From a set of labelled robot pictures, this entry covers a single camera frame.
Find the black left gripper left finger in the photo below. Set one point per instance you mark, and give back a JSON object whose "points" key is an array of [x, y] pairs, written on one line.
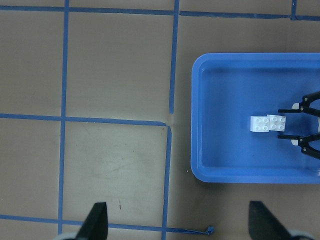
{"points": [[95, 226]]}

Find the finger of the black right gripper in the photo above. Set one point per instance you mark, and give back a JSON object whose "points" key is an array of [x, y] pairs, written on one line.
{"points": [[304, 143], [305, 105]]}

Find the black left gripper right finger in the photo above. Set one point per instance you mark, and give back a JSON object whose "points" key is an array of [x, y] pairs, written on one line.
{"points": [[263, 225]]}

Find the white block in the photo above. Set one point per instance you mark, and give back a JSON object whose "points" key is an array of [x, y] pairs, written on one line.
{"points": [[259, 124], [277, 122]]}

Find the blue plastic tray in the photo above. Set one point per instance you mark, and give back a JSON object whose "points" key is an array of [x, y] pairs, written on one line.
{"points": [[227, 89]]}

